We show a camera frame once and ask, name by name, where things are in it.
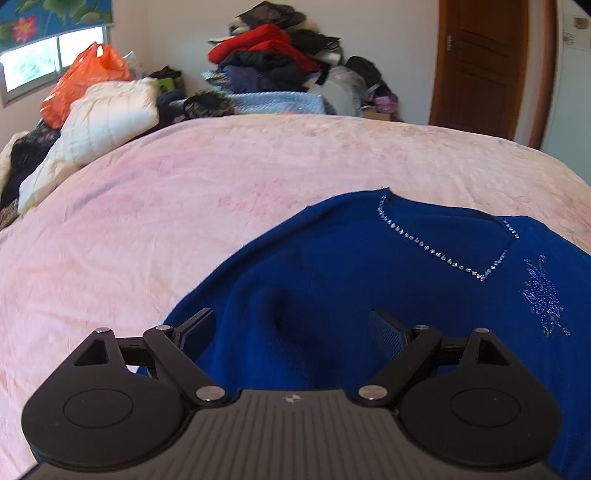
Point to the dark fuzzy cloth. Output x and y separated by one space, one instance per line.
203 105

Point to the brown wooden door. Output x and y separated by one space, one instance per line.
480 69

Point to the lotus print blind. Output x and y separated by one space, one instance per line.
51 16

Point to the white wardrobe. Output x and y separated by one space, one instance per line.
570 83

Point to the dark patterned cloth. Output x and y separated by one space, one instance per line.
27 157

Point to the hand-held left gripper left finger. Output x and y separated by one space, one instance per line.
196 325

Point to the blue sweater with rhinestones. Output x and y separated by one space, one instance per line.
346 258

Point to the pink blanket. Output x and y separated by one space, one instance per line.
138 207

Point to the pile of clothes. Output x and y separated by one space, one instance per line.
277 50

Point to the orange plastic bag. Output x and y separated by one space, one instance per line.
83 78

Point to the white folded quilt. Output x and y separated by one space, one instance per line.
106 115

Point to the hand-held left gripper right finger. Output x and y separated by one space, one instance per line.
385 332

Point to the light blue knitted blanket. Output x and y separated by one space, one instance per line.
277 102

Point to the window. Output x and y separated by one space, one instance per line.
41 60

